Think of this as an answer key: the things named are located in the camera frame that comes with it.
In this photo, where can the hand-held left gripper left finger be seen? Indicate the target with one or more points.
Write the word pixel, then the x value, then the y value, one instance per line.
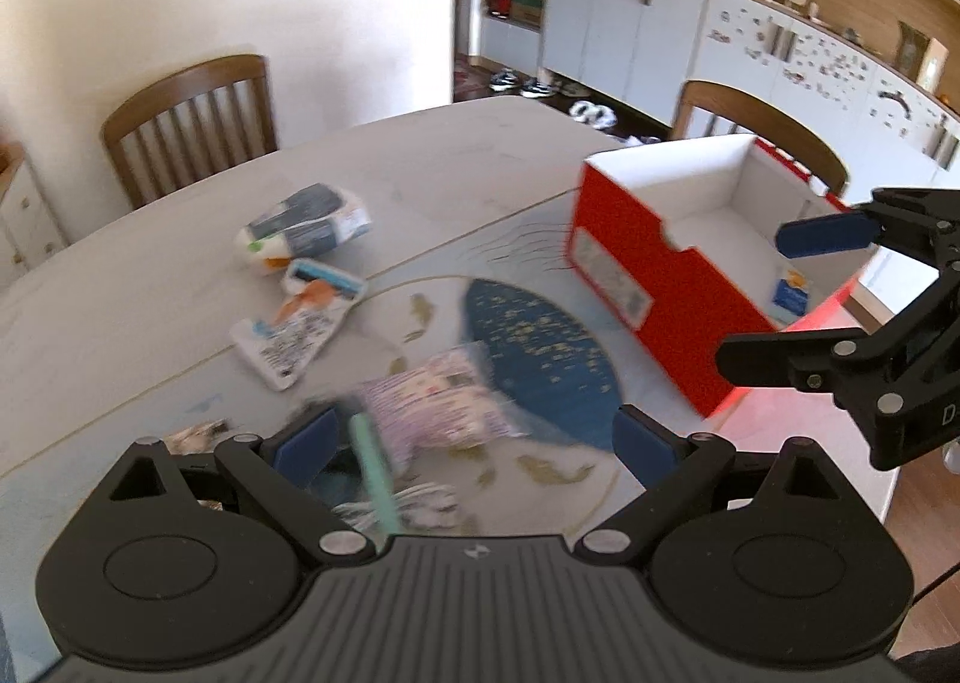
pixel 306 447

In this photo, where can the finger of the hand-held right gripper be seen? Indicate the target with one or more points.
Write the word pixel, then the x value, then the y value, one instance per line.
pixel 825 235
pixel 780 359

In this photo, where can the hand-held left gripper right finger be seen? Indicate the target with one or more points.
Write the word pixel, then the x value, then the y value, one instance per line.
pixel 645 447

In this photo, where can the small blue white packet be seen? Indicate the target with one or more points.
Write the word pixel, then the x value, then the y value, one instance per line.
pixel 791 297

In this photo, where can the green plastic stick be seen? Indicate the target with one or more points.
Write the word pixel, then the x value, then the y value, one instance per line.
pixel 375 465

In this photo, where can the pink patterned plastic packet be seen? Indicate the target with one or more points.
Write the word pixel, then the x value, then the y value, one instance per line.
pixel 442 402

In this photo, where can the red cardboard box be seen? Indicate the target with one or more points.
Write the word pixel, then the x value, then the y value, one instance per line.
pixel 667 256

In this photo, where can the printed marble desktop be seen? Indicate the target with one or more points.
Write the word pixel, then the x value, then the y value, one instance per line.
pixel 465 173

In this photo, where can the white snack packet orange print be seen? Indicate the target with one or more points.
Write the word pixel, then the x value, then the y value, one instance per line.
pixel 289 346

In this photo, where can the crinkled brown wrapper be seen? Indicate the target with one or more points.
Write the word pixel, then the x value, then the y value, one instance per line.
pixel 196 434

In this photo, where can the wooden slatted chair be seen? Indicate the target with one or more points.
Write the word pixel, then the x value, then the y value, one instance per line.
pixel 750 121
pixel 187 121

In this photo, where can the framed picture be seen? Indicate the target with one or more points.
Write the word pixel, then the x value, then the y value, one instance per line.
pixel 911 47

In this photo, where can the blue white snack packet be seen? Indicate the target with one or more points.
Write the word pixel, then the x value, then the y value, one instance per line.
pixel 307 226

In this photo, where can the white slipper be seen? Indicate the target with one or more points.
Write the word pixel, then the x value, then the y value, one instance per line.
pixel 604 118
pixel 583 110

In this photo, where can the dark sneaker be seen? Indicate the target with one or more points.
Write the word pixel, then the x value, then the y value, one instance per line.
pixel 504 81
pixel 538 87

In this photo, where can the white sideboard wooden top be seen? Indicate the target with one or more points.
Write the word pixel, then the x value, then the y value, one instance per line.
pixel 26 218

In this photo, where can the low white cabinet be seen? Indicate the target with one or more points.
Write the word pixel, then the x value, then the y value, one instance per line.
pixel 510 38

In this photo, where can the white wall cabinet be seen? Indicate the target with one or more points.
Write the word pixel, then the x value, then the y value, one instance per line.
pixel 615 38

